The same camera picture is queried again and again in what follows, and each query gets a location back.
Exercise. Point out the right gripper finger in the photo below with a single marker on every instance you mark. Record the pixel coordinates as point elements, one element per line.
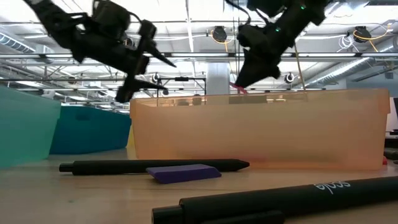
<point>271,70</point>
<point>252,73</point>

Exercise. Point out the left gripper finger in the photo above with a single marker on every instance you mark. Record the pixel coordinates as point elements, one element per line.
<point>158,54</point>
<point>133,88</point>

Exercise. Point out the red crayon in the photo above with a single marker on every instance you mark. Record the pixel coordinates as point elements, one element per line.
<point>240,88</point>

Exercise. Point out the blue plastic bin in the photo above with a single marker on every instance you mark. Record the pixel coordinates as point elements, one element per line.
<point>90,130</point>

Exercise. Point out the orange plastic bin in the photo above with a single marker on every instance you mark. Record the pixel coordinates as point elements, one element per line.
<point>248,133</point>

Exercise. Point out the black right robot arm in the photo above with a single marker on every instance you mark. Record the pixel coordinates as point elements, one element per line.
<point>308,11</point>

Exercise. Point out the white column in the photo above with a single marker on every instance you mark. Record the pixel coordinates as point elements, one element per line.
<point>217,77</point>

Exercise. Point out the grey horizontal beam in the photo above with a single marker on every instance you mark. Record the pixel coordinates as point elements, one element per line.
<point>202,55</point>

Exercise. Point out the purple eraser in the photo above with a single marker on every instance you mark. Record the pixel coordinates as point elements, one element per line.
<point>183,173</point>

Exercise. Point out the teal plastic bin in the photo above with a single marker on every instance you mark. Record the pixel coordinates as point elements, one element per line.
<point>28,130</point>

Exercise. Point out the white board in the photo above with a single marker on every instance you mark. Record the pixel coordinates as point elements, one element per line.
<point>392,115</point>

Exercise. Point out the black rig frame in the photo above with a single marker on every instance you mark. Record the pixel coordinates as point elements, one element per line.
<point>182,79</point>

